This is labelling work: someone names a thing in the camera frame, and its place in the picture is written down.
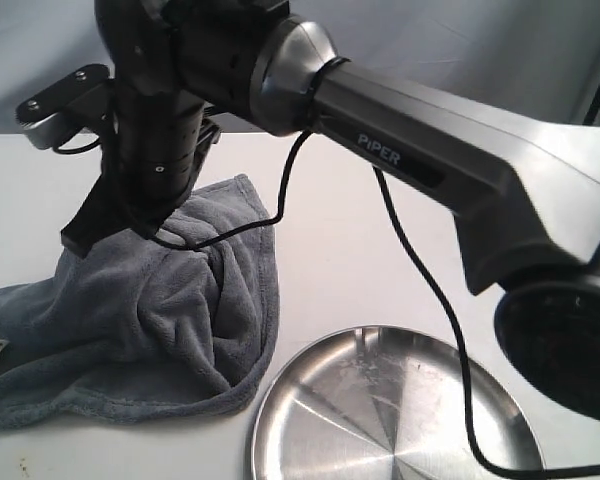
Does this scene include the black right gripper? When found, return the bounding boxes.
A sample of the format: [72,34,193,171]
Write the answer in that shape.
[61,84,214,259]

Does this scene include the grey-blue fleece towel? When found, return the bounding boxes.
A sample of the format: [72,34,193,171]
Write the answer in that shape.
[0,175,279,431]

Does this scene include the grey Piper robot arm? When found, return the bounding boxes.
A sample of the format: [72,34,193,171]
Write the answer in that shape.
[62,1,600,421]

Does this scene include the round stainless steel plate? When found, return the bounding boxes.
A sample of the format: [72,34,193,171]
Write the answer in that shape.
[249,324,549,480]

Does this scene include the grey backdrop curtain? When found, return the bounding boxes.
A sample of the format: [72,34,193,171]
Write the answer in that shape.
[0,1,600,133]

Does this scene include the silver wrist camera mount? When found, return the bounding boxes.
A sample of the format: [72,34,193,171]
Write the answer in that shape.
[15,64,110,150]

